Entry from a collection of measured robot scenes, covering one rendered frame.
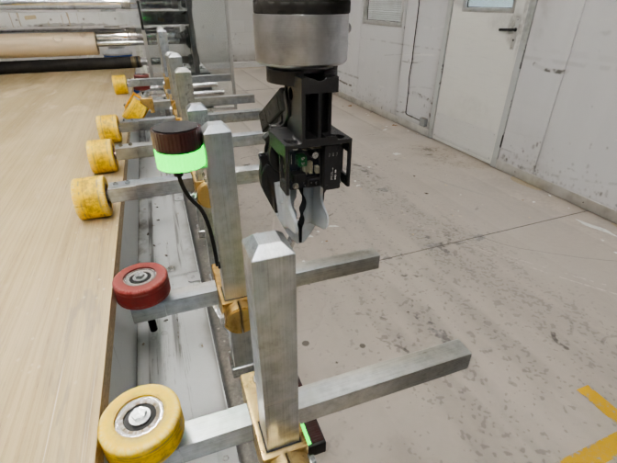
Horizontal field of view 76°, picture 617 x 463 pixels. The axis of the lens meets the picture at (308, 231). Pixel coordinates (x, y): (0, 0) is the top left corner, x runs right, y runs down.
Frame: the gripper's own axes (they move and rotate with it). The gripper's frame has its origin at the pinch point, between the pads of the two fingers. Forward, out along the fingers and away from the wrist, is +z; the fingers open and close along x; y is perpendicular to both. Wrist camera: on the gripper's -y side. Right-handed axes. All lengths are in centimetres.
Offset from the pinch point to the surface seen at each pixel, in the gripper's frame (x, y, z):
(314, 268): 6.8, -11.5, 15.4
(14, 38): -83, -240, -8
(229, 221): -7.7, -7.0, 0.9
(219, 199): -8.6, -7.0, -2.6
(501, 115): 252, -217, 57
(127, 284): -23.1, -11.6, 11.0
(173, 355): -20, -24, 39
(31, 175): -46, -67, 11
